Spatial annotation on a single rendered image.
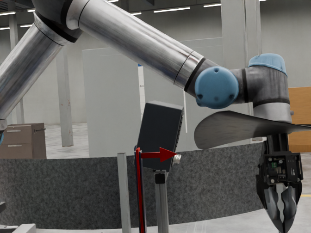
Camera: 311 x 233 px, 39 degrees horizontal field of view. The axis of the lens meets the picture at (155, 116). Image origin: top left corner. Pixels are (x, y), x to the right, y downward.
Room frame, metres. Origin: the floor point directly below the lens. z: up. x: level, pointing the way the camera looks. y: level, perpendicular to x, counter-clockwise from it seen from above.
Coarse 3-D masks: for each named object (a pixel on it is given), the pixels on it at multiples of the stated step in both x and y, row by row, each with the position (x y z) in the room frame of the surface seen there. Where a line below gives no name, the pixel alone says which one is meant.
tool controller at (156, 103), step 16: (144, 112) 1.27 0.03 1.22; (160, 112) 1.27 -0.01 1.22; (176, 112) 1.26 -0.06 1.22; (144, 128) 1.27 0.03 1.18; (160, 128) 1.27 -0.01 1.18; (176, 128) 1.26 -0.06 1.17; (144, 144) 1.27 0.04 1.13; (160, 144) 1.27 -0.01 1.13; (176, 144) 1.32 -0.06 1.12; (144, 160) 1.27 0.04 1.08; (160, 160) 1.27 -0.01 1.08; (176, 160) 1.30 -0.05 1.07
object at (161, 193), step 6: (156, 186) 1.21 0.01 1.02; (162, 186) 1.21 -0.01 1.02; (156, 192) 1.21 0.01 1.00; (162, 192) 1.21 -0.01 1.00; (156, 198) 1.21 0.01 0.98; (162, 198) 1.21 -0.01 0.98; (156, 204) 1.21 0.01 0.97; (162, 204) 1.21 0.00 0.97; (156, 210) 1.22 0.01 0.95; (162, 210) 1.22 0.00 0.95; (162, 216) 1.22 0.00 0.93; (162, 222) 1.22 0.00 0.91; (168, 222) 1.24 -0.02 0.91; (162, 228) 1.22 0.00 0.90; (168, 228) 1.23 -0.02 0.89
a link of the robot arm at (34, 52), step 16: (32, 32) 1.00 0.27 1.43; (48, 32) 0.99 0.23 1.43; (64, 32) 0.99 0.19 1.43; (80, 32) 1.02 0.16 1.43; (16, 48) 1.02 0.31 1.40; (32, 48) 1.00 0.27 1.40; (48, 48) 1.01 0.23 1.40; (16, 64) 1.01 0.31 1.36; (32, 64) 1.01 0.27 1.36; (48, 64) 1.05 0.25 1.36; (0, 80) 1.02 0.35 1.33; (16, 80) 1.02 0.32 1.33; (32, 80) 1.04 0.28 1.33; (0, 96) 1.02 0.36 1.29; (16, 96) 1.04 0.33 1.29; (0, 112) 1.04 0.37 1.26; (0, 128) 1.06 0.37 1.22; (0, 144) 1.13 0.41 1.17
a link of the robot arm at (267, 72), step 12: (252, 60) 0.93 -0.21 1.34; (264, 60) 0.91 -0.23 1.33; (276, 60) 0.91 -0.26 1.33; (252, 72) 0.91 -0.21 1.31; (264, 72) 0.90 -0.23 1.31; (276, 72) 0.90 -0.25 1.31; (252, 84) 0.90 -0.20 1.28; (264, 84) 0.90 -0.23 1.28; (276, 84) 0.89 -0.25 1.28; (252, 96) 0.91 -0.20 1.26; (264, 96) 0.89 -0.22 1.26; (276, 96) 0.88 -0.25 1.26; (288, 96) 0.90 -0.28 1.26
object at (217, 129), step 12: (204, 120) 0.60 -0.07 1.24; (216, 120) 0.59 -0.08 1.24; (228, 120) 0.58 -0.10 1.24; (240, 120) 0.57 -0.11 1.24; (252, 120) 0.56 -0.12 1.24; (264, 120) 0.56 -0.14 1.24; (204, 132) 0.67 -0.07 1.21; (216, 132) 0.67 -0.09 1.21; (228, 132) 0.67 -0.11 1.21; (240, 132) 0.67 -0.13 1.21; (252, 132) 0.68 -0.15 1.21; (264, 132) 0.69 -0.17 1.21; (276, 132) 0.70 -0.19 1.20; (288, 132) 0.71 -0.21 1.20; (204, 144) 0.73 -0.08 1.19; (216, 144) 0.74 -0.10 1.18
